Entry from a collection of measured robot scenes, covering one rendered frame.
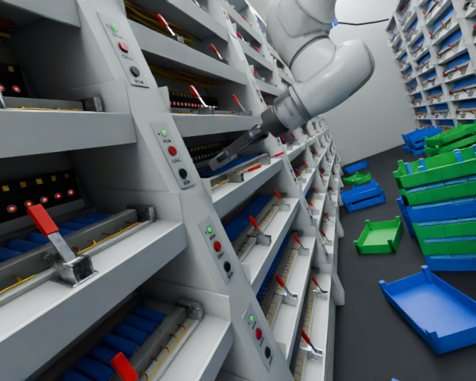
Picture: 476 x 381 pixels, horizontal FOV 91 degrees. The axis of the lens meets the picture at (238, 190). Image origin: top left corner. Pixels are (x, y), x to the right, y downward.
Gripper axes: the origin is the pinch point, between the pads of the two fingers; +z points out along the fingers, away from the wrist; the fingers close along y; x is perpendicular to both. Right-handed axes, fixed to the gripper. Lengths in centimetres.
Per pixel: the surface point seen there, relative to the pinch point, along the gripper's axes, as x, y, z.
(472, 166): 48, -49, -59
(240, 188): 9.7, 6.8, -3.7
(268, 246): 27.0, 4.6, -0.6
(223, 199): 9.5, 16.5, -3.6
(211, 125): -7.6, 6.2, -5.7
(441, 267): 86, -55, -35
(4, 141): -7.4, 46.9, -5.0
